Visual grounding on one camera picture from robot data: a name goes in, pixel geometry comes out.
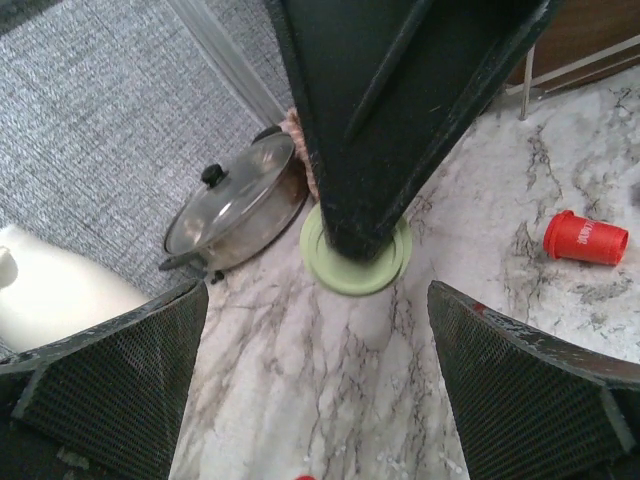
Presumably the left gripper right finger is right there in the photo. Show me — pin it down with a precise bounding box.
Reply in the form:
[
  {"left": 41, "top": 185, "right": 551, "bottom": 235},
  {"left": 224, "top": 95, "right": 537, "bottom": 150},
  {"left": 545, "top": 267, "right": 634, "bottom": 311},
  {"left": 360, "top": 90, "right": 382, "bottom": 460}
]
[{"left": 427, "top": 281, "right": 639, "bottom": 479}]

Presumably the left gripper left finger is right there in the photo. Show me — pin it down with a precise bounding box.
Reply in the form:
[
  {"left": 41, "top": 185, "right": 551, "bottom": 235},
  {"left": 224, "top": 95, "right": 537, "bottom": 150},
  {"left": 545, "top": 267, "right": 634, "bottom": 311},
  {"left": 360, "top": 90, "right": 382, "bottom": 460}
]
[{"left": 1, "top": 280, "right": 209, "bottom": 479}]

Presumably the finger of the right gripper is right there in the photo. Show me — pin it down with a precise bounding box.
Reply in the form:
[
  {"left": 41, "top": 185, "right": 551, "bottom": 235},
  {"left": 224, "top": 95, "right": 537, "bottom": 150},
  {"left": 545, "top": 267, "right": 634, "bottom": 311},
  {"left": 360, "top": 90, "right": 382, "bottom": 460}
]
[{"left": 266, "top": 0, "right": 559, "bottom": 260}]

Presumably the striped pink cloth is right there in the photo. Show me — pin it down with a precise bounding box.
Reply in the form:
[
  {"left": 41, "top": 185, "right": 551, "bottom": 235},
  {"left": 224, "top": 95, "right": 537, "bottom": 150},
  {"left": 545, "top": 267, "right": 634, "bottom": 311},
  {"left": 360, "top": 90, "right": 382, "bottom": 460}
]
[{"left": 279, "top": 107, "right": 319, "bottom": 202}]

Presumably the white thermos jug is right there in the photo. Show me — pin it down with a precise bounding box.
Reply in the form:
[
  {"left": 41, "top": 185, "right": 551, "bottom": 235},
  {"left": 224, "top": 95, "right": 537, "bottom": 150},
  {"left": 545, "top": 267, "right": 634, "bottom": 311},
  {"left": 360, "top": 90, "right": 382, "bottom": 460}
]
[{"left": 1, "top": 224, "right": 150, "bottom": 352}]

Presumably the red capsule far right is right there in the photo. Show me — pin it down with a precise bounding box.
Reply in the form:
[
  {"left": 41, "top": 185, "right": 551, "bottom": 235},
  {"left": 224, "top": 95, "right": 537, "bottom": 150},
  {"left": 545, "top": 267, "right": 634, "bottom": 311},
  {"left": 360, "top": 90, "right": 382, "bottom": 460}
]
[{"left": 543, "top": 210, "right": 629, "bottom": 266}]

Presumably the green capsule top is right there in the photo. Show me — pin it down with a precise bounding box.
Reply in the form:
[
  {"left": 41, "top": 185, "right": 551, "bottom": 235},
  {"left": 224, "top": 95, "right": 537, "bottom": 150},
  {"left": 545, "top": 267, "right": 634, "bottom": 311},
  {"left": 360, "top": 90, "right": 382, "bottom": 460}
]
[{"left": 299, "top": 203, "right": 413, "bottom": 297}]

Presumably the steel pot with lid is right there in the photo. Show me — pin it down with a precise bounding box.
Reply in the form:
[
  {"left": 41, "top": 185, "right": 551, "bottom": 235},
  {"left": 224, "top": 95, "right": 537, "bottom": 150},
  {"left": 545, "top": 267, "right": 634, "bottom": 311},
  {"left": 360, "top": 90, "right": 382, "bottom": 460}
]
[{"left": 159, "top": 125, "right": 309, "bottom": 274}]

